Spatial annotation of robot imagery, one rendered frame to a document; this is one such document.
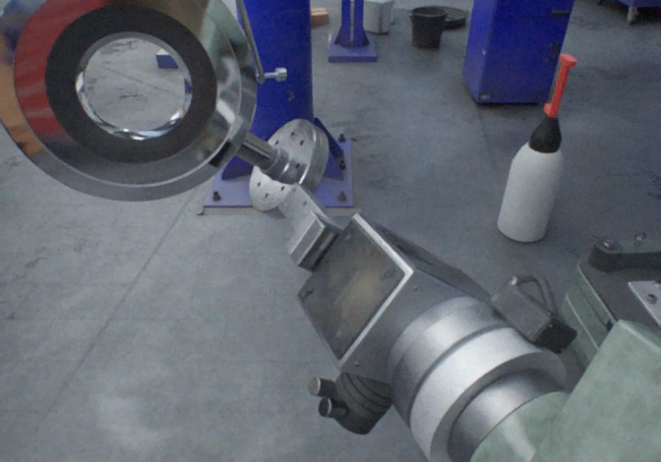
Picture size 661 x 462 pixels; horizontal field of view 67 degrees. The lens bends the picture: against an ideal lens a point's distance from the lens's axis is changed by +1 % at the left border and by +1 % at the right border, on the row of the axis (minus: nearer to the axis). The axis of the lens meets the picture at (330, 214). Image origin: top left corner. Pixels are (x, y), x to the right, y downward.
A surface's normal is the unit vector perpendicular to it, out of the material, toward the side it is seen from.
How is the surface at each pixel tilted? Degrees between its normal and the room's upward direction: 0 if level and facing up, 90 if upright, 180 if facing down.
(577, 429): 62
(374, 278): 49
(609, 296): 0
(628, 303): 0
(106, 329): 0
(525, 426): 22
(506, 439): 40
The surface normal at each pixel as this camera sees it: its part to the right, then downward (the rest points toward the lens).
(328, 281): -0.72, -0.37
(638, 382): -0.83, -0.18
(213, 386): 0.00, -0.81
